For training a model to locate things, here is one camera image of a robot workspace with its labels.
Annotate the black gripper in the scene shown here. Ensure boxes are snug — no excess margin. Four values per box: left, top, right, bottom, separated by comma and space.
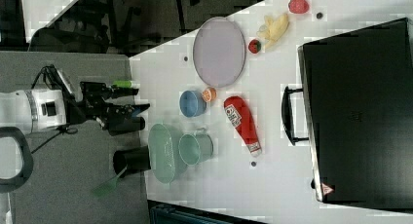
66, 82, 150, 131

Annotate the red ketchup bottle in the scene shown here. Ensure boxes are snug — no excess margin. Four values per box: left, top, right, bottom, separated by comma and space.
224, 96, 262, 157

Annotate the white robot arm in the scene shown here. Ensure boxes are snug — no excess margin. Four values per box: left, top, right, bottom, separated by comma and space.
1, 82, 150, 135

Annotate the green oval strainer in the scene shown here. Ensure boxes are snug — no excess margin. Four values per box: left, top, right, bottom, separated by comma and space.
148, 124, 187, 184

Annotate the green object at edge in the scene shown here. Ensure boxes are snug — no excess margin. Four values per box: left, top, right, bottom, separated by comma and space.
113, 81, 132, 88

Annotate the black utensil holder cylinder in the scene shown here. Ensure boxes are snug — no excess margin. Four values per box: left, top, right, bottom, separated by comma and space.
112, 146, 151, 178

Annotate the blue bowl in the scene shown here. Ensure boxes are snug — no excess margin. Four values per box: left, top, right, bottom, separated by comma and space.
179, 91, 207, 118

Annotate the green spatula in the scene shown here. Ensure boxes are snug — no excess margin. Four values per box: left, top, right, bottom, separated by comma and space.
91, 168, 127, 197

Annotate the black chair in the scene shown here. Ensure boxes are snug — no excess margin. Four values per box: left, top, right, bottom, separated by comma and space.
28, 0, 161, 56

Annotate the green metal cup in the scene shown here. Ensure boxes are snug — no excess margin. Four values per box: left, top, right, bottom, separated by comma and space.
178, 128, 213, 166

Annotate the orange slice toy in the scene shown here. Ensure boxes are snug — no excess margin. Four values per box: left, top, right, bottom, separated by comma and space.
202, 87, 216, 102

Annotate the grey round plate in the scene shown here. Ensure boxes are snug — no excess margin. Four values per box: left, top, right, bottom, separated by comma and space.
193, 17, 245, 88

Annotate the small red strawberry toy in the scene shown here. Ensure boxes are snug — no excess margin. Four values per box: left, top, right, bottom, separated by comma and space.
248, 39, 261, 54

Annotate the peeled banana toy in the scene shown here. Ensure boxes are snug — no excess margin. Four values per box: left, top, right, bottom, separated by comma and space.
257, 14, 289, 50

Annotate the large pink strawberry toy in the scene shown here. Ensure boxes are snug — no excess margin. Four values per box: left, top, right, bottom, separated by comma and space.
288, 0, 310, 14

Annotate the black toaster oven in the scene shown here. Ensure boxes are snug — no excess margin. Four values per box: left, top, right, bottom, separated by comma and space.
297, 18, 413, 213

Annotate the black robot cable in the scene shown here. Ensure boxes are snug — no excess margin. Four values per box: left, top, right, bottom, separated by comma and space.
30, 64, 79, 155

